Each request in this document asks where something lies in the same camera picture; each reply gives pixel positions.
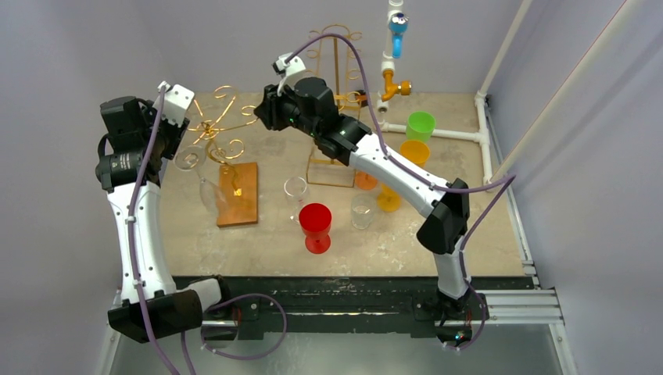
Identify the clear wine glass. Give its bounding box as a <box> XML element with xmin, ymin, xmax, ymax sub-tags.
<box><xmin>174</xmin><ymin>145</ymin><xmax>227</xmax><ymax>219</ymax></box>

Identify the gold swirl wine glass rack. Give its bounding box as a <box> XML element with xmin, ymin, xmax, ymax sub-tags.
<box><xmin>189</xmin><ymin>85</ymin><xmax>258</xmax><ymax>228</ymax></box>

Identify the red plastic goblet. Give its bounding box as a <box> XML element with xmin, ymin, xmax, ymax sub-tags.
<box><xmin>299</xmin><ymin>203</ymin><xmax>332</xmax><ymax>255</ymax></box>

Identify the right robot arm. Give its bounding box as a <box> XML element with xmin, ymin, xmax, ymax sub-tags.
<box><xmin>254</xmin><ymin>77</ymin><xmax>471</xmax><ymax>318</ymax></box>

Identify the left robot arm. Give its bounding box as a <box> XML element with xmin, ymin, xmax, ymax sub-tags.
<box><xmin>95</xmin><ymin>94</ymin><xmax>233</xmax><ymax>343</ymax></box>

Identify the clear stemmed glass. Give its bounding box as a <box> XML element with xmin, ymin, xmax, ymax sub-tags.
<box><xmin>283</xmin><ymin>177</ymin><xmax>310</xmax><ymax>224</ymax></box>

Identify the small black orange object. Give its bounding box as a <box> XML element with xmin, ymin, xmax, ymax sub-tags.
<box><xmin>354</xmin><ymin>90</ymin><xmax>368</xmax><ymax>106</ymax></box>

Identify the orange plastic goblet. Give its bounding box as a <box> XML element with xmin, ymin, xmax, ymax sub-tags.
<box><xmin>354</xmin><ymin>171</ymin><xmax>378</xmax><ymax>191</ymax></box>

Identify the orange faucet tap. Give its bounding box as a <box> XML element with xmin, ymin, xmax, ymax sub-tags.
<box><xmin>381</xmin><ymin>69</ymin><xmax>412</xmax><ymax>102</ymax></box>

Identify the small clear tumbler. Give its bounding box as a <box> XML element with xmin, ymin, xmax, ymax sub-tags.
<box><xmin>351</xmin><ymin>195</ymin><xmax>375</xmax><ymax>230</ymax></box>

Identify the yellow goblet front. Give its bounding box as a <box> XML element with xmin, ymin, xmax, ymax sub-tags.
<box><xmin>377</xmin><ymin>184</ymin><xmax>401</xmax><ymax>213</ymax></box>

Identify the yellow goblet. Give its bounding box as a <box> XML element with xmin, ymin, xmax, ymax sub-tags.
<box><xmin>377</xmin><ymin>184</ymin><xmax>401</xmax><ymax>213</ymax></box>
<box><xmin>400</xmin><ymin>139</ymin><xmax>431</xmax><ymax>168</ymax></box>

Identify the green plastic cup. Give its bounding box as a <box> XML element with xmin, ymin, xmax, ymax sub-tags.
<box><xmin>406</xmin><ymin>111</ymin><xmax>436</xmax><ymax>143</ymax></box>

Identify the yellow goblet rear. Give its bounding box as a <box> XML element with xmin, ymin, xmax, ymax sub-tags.
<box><xmin>400</xmin><ymin>139</ymin><xmax>431</xmax><ymax>168</ymax></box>

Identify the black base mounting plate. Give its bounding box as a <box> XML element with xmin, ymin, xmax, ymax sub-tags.
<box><xmin>203</xmin><ymin>276</ymin><xmax>489</xmax><ymax>344</ymax></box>

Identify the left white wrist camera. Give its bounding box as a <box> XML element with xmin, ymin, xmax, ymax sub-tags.
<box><xmin>156</xmin><ymin>80</ymin><xmax>195</xmax><ymax>128</ymax></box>

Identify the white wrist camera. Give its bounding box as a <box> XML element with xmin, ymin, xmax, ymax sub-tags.
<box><xmin>272</xmin><ymin>54</ymin><xmax>306</xmax><ymax>97</ymax></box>
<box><xmin>156</xmin><ymin>80</ymin><xmax>195</xmax><ymax>128</ymax></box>

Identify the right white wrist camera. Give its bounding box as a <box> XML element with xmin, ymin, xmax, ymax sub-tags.
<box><xmin>272</xmin><ymin>54</ymin><xmax>306</xmax><ymax>97</ymax></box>

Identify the gold tall wire rack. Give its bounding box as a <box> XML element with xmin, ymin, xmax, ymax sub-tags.
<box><xmin>300</xmin><ymin>37</ymin><xmax>364</xmax><ymax>188</ymax></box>

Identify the white pvc pipe frame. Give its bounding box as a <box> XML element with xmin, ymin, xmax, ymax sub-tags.
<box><xmin>381</xmin><ymin>0</ymin><xmax>532</xmax><ymax>185</ymax></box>

